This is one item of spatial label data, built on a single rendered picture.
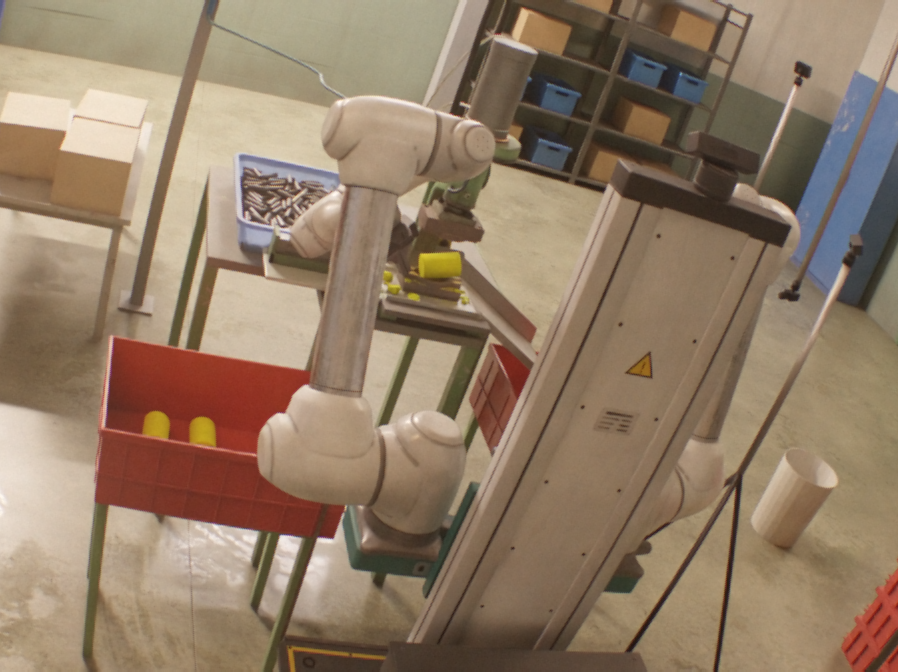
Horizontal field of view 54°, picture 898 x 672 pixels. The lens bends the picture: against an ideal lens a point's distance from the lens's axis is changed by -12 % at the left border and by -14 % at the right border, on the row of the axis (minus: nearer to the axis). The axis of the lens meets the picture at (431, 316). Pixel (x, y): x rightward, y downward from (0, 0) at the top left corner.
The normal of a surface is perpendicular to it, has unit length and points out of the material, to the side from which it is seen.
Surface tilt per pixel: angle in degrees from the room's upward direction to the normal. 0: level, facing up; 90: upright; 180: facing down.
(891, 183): 90
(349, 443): 60
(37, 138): 90
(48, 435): 0
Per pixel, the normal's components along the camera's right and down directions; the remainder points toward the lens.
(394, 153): 0.34, 0.18
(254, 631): 0.32, -0.85
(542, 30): 0.17, 0.48
